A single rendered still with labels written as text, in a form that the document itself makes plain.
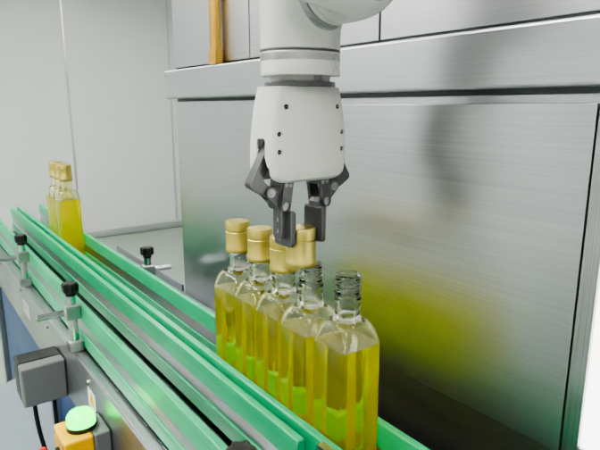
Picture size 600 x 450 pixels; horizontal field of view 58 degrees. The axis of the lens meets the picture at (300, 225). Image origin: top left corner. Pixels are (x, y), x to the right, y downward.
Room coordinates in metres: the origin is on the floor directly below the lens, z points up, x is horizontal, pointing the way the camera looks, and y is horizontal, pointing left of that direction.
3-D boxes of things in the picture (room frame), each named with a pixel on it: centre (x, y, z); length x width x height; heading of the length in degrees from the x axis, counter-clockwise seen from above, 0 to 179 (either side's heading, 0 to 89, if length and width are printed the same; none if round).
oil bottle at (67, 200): (1.49, 0.65, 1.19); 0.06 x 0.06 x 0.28; 37
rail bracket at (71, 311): (0.91, 0.43, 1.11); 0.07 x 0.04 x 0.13; 127
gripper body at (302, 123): (0.59, 0.00, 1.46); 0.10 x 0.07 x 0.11; 127
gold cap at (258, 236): (0.69, 0.05, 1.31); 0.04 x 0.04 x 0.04
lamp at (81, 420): (0.76, 0.34, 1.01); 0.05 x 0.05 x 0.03
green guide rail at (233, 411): (1.22, 0.52, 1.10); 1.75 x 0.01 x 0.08; 37
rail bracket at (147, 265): (1.19, 0.33, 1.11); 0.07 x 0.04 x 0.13; 127
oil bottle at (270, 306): (0.65, 0.02, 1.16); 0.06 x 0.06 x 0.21; 36
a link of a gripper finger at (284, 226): (0.57, 0.03, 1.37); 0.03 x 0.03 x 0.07; 37
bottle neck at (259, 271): (0.69, 0.05, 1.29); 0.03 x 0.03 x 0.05
